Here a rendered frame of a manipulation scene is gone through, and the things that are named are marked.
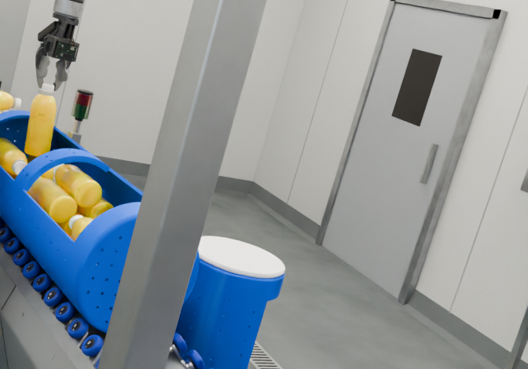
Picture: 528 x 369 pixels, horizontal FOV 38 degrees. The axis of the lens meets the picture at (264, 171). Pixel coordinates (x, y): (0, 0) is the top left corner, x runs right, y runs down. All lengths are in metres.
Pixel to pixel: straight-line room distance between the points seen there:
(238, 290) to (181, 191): 1.18
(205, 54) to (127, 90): 6.20
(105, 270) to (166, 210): 0.74
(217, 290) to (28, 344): 0.52
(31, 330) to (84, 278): 0.28
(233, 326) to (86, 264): 0.63
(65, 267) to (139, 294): 0.74
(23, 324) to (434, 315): 4.10
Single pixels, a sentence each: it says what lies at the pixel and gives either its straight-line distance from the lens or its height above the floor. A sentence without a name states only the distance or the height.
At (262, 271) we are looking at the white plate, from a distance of 2.07.
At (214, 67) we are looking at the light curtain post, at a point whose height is 1.60.
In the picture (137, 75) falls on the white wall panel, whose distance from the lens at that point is 7.05.
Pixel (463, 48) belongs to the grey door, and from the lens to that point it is 5.75.
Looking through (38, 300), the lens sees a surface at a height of 0.93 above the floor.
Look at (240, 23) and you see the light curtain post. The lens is 0.86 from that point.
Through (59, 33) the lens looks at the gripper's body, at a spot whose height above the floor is 1.49.
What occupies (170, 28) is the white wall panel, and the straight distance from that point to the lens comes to 7.08.
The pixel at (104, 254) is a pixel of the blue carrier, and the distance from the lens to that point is 1.58.
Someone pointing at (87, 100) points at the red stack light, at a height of 1.23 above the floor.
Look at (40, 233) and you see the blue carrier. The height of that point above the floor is 1.09.
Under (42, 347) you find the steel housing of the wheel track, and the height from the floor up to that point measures 0.87.
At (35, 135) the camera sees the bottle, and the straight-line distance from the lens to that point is 2.25.
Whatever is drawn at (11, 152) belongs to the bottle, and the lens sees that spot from 2.22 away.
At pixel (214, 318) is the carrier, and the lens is 2.07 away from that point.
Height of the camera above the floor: 1.65
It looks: 10 degrees down
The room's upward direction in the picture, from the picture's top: 16 degrees clockwise
